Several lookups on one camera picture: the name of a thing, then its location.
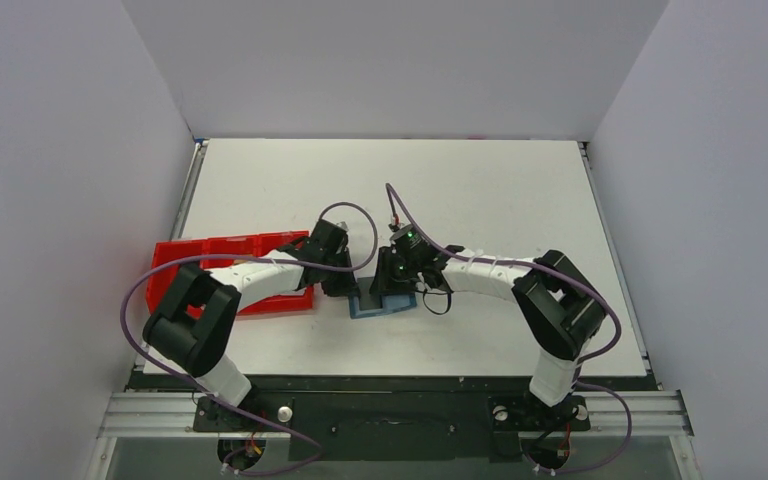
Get blue leather card holder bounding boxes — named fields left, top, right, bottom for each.
left=348, top=277, right=417, bottom=319

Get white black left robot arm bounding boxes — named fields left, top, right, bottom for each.
left=370, top=225, right=607, bottom=407

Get red plastic compartment tray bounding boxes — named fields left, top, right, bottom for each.
left=145, top=230, right=316, bottom=317

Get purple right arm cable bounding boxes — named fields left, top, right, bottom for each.
left=122, top=201, right=380, bottom=392

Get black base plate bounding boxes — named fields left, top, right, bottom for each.
left=124, top=374, right=655, bottom=470

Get aluminium frame rail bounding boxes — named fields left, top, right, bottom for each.
left=98, top=391, right=692, bottom=439

